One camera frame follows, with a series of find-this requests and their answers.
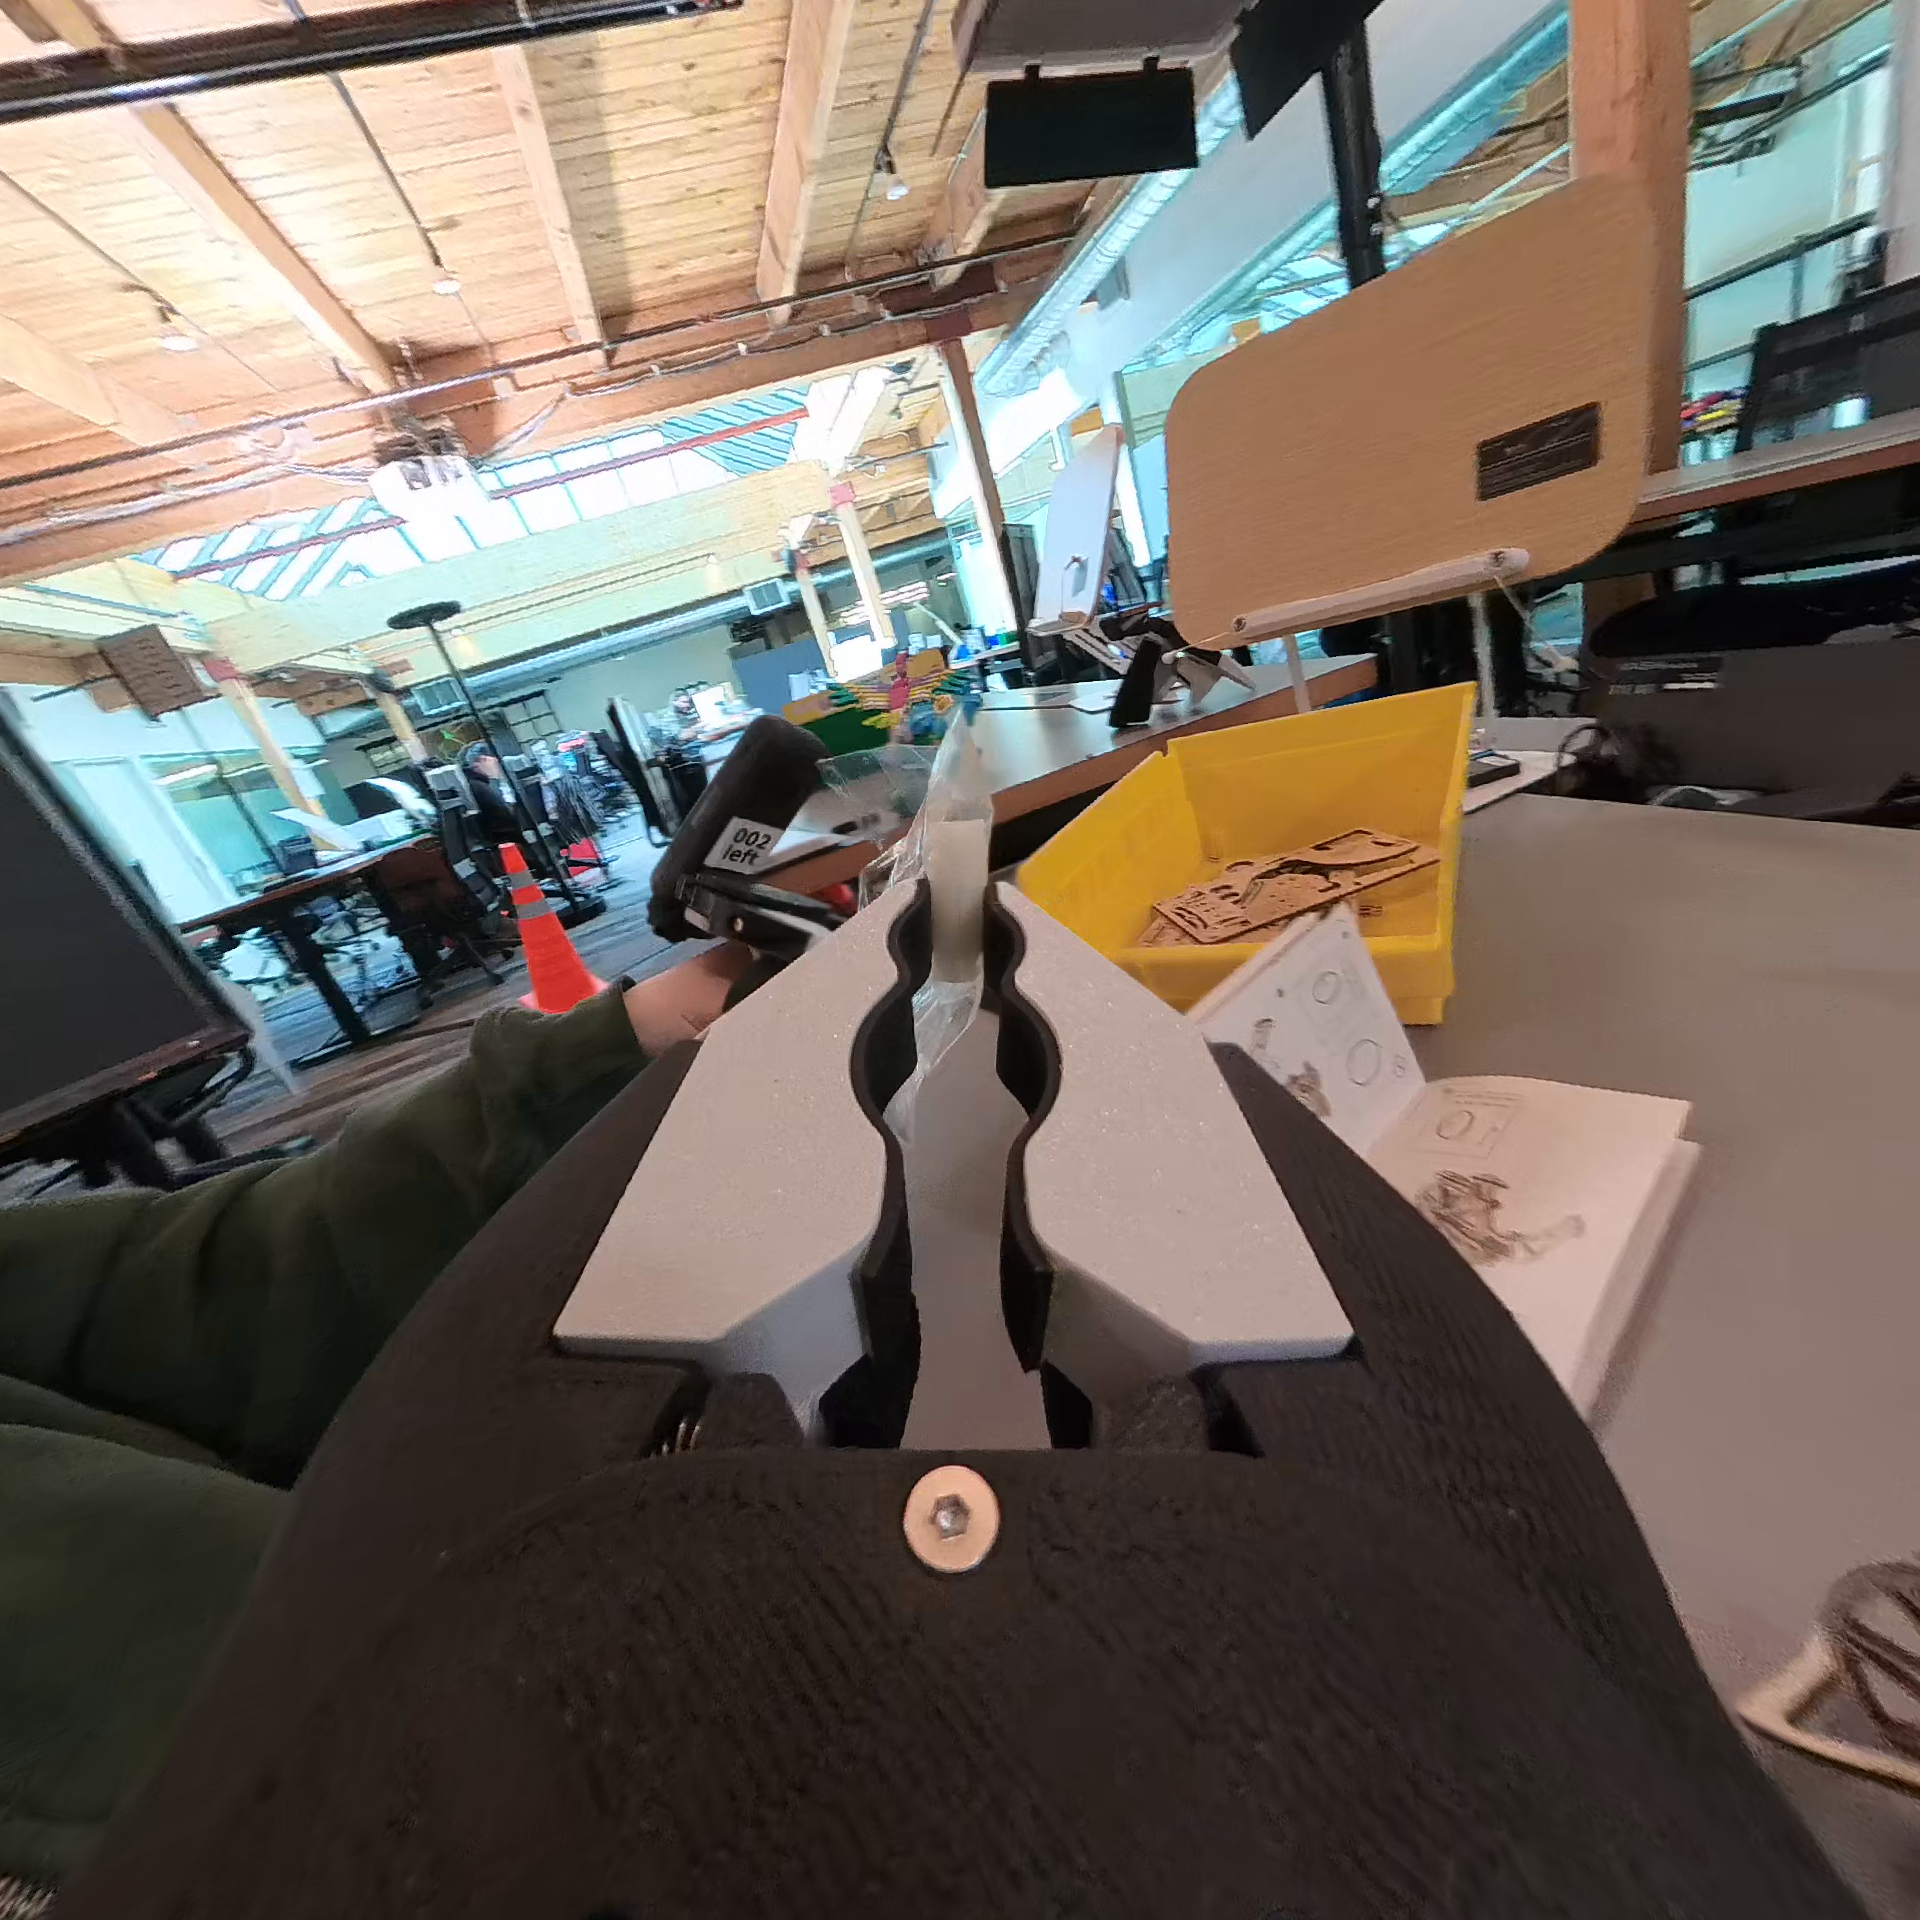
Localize yellow plastic bin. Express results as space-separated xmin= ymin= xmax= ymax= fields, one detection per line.
xmin=1015 ymin=682 xmax=1482 ymax=1028

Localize white tilted panel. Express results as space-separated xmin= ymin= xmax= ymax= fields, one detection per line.
xmin=1029 ymin=426 xmax=1130 ymax=633

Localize black monitor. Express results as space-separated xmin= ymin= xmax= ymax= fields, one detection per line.
xmin=0 ymin=701 xmax=255 ymax=1123

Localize black light stand pole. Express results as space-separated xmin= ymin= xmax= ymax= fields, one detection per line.
xmin=1316 ymin=0 xmax=1391 ymax=290

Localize black studio light panel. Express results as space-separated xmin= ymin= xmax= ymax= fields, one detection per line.
xmin=957 ymin=0 xmax=1251 ymax=193

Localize grey desk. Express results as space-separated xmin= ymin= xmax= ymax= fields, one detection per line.
xmin=895 ymin=791 xmax=1920 ymax=1920

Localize clear plastic bag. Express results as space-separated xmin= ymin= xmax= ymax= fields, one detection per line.
xmin=861 ymin=701 xmax=1003 ymax=1162

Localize white instruction booklet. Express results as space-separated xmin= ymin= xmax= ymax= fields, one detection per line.
xmin=1190 ymin=903 xmax=1706 ymax=1415

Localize person's left forearm green sleeve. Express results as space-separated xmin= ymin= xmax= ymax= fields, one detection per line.
xmin=0 ymin=988 xmax=655 ymax=1883

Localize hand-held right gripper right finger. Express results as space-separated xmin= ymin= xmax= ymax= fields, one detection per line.
xmin=983 ymin=885 xmax=1360 ymax=1402

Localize black floor lamp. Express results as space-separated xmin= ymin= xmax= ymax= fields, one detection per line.
xmin=384 ymin=599 xmax=504 ymax=789

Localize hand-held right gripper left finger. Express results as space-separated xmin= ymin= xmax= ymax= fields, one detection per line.
xmin=556 ymin=878 xmax=935 ymax=1449

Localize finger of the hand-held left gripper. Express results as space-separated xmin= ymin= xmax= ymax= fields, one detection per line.
xmin=772 ymin=791 xmax=904 ymax=907

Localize long wooden desk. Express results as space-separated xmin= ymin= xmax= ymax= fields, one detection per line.
xmin=816 ymin=652 xmax=1383 ymax=873

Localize wooden puzzle pieces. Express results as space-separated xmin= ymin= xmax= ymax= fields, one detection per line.
xmin=1136 ymin=828 xmax=1443 ymax=951

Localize orange traffic cone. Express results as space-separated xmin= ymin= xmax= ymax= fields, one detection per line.
xmin=499 ymin=841 xmax=611 ymax=1013

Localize person's left hand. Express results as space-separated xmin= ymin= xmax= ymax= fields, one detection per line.
xmin=621 ymin=939 xmax=783 ymax=1061

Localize light wooden panel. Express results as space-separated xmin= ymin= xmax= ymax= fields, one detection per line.
xmin=1164 ymin=175 xmax=1662 ymax=652

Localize wooden puzzle piece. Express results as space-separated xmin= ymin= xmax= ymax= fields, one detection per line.
xmin=1738 ymin=1556 xmax=1920 ymax=1797

